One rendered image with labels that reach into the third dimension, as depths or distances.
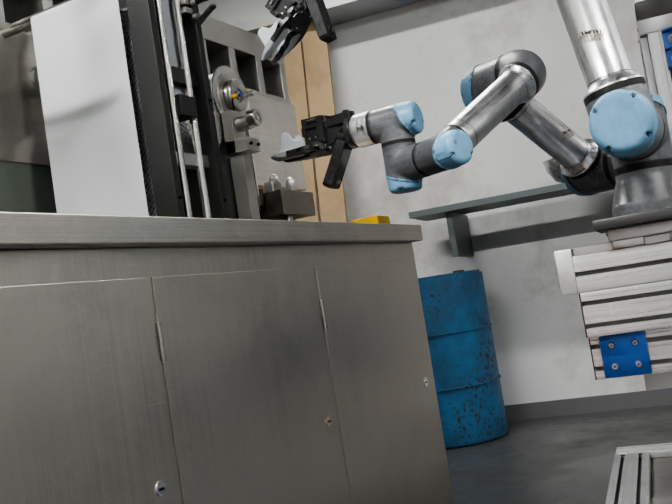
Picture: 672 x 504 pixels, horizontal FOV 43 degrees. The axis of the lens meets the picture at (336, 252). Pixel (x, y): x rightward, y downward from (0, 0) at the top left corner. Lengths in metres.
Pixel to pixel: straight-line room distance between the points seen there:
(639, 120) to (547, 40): 3.11
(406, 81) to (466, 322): 1.47
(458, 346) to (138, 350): 2.94
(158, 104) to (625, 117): 0.84
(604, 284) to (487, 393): 2.43
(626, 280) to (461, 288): 2.36
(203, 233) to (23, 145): 0.74
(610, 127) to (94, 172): 1.00
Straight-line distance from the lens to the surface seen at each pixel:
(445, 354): 4.05
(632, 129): 1.65
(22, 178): 1.97
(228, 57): 2.76
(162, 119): 1.61
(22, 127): 2.01
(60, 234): 1.13
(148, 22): 1.67
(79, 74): 1.87
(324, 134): 1.95
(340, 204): 4.55
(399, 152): 1.86
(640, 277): 1.77
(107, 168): 1.79
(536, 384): 4.66
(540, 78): 2.03
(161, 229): 1.27
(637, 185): 1.78
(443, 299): 4.05
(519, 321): 4.64
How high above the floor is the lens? 0.73
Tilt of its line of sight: 4 degrees up
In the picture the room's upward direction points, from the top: 9 degrees counter-clockwise
